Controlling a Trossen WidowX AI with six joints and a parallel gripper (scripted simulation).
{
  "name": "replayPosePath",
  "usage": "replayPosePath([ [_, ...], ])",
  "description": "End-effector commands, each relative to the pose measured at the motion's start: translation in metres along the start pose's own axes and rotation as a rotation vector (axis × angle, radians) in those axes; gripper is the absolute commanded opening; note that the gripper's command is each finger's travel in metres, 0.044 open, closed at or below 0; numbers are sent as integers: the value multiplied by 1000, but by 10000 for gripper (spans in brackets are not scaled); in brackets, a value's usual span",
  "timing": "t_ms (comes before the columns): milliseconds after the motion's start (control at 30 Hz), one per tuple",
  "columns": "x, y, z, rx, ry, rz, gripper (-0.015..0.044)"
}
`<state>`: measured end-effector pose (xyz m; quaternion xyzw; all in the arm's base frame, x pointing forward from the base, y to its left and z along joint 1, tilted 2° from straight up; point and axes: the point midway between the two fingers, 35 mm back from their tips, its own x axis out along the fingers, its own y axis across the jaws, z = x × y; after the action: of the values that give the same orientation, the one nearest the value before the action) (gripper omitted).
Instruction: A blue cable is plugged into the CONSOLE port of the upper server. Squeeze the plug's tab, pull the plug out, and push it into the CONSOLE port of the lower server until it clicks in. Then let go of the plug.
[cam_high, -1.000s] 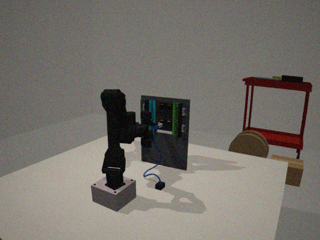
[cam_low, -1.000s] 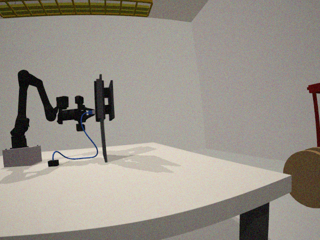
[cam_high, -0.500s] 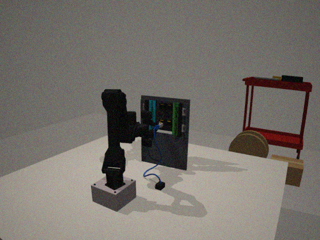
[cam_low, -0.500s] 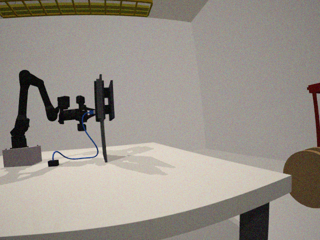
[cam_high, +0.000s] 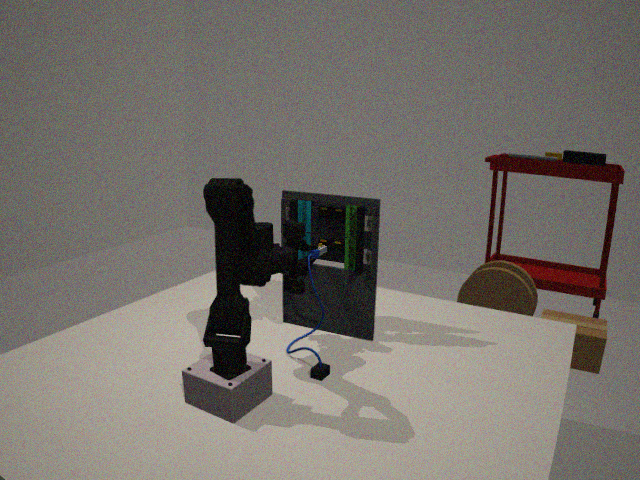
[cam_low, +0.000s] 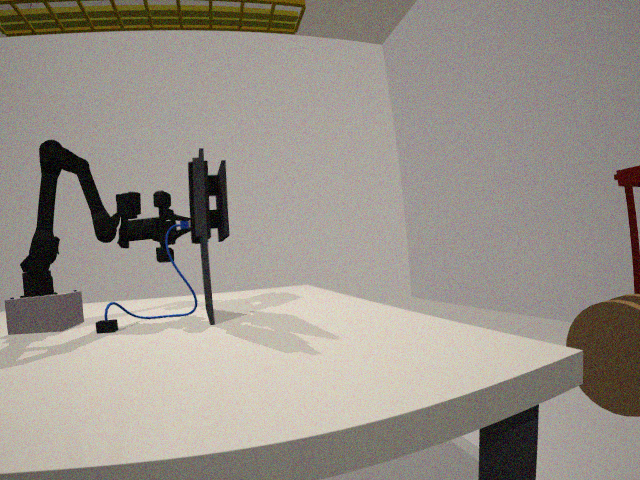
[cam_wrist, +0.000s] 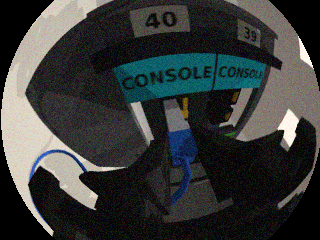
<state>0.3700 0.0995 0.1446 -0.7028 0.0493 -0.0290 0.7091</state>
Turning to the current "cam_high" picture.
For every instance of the blue cable with plug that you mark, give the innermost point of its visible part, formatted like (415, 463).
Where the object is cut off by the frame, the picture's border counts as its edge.
(312, 254)

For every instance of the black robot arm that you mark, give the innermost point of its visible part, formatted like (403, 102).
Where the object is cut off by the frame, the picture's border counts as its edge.
(243, 256)

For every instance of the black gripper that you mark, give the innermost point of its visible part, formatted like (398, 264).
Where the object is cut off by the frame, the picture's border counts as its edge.
(288, 257)

